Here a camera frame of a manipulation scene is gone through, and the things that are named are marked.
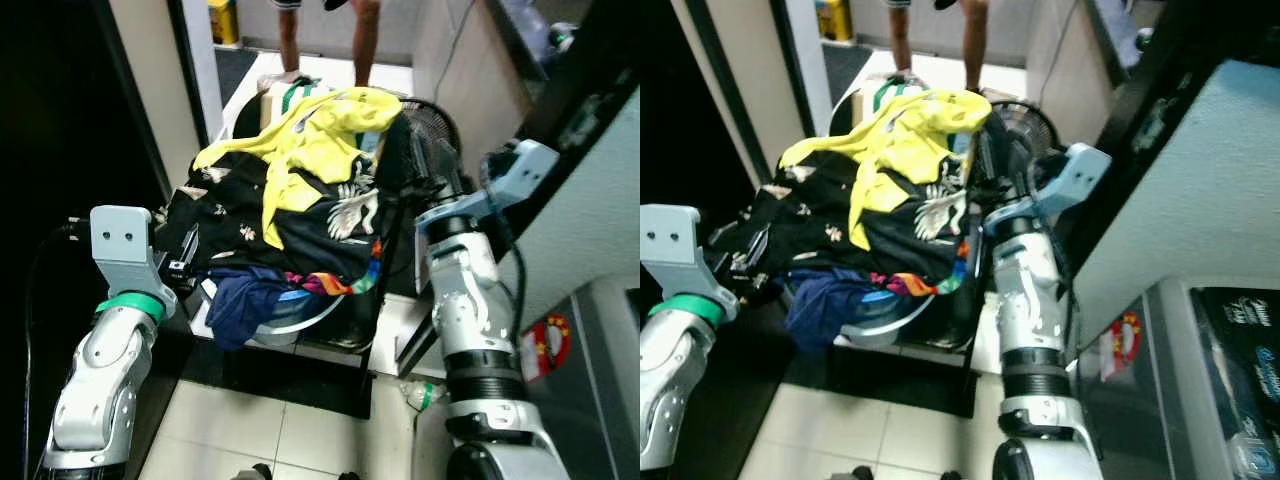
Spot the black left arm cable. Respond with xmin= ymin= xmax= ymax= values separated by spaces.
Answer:
xmin=22 ymin=214 xmax=97 ymax=480

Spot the grey washing machine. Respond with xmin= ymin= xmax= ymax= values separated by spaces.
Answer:
xmin=519 ymin=277 xmax=641 ymax=480
xmin=1072 ymin=277 xmax=1280 ymax=480

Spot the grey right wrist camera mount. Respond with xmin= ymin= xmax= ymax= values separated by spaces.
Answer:
xmin=986 ymin=143 xmax=1114 ymax=237
xmin=415 ymin=139 xmax=561 ymax=237

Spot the person with bare legs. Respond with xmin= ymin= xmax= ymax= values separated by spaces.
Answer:
xmin=886 ymin=0 xmax=993 ymax=94
xmin=272 ymin=0 xmax=383 ymax=90

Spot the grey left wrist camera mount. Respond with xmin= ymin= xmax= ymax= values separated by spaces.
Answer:
xmin=640 ymin=203 xmax=742 ymax=322
xmin=89 ymin=205 xmax=180 ymax=319

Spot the black electric fan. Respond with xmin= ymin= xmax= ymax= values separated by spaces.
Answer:
xmin=396 ymin=96 xmax=464 ymax=176
xmin=990 ymin=99 xmax=1062 ymax=166

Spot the white laundry basket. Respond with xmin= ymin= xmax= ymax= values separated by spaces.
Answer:
xmin=778 ymin=287 xmax=933 ymax=353
xmin=189 ymin=285 xmax=349 ymax=353

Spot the red round sticker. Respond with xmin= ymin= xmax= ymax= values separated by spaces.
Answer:
xmin=519 ymin=311 xmax=574 ymax=384
xmin=1099 ymin=309 xmax=1144 ymax=382

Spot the dark printed box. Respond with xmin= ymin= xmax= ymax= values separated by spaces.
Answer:
xmin=1189 ymin=286 xmax=1280 ymax=480

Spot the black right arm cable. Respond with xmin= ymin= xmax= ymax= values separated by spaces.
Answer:
xmin=1040 ymin=190 xmax=1079 ymax=353
xmin=478 ymin=160 xmax=528 ymax=346

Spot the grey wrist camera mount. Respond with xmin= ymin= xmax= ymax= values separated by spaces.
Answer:
xmin=89 ymin=205 xmax=180 ymax=319
xmin=640 ymin=203 xmax=742 ymax=322
xmin=415 ymin=139 xmax=561 ymax=237
xmin=986 ymin=143 xmax=1114 ymax=237

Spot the black printed garment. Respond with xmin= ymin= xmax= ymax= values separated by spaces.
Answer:
xmin=165 ymin=110 xmax=417 ymax=301
xmin=714 ymin=110 xmax=993 ymax=301

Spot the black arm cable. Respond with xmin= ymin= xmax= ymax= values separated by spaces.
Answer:
xmin=1040 ymin=190 xmax=1079 ymax=353
xmin=478 ymin=160 xmax=528 ymax=346
xmin=22 ymin=214 xmax=97 ymax=480

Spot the dark floor mat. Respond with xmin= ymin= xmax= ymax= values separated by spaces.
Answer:
xmin=214 ymin=44 xmax=259 ymax=103
xmin=822 ymin=42 xmax=873 ymax=101

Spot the grey lid with black frame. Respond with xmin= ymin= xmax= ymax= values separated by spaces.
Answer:
xmin=1055 ymin=45 xmax=1280 ymax=326
xmin=482 ymin=55 xmax=641 ymax=333

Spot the yellow box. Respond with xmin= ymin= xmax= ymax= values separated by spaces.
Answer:
xmin=207 ymin=0 xmax=242 ymax=47
xmin=814 ymin=0 xmax=854 ymax=44

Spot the green white striped garment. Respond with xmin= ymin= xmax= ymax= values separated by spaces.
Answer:
xmin=278 ymin=81 xmax=336 ymax=113
xmin=870 ymin=78 xmax=926 ymax=111

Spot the plastic bottle with green label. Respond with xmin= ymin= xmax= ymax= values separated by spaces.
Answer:
xmin=399 ymin=379 xmax=447 ymax=412

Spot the yellow garment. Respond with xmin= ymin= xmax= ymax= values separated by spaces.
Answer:
xmin=778 ymin=88 xmax=994 ymax=251
xmin=192 ymin=87 xmax=405 ymax=251

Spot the black stand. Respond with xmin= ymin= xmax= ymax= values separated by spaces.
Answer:
xmin=778 ymin=330 xmax=981 ymax=419
xmin=180 ymin=325 xmax=379 ymax=421

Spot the dark blue garment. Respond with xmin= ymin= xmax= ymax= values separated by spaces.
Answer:
xmin=784 ymin=264 xmax=883 ymax=352
xmin=204 ymin=264 xmax=303 ymax=352

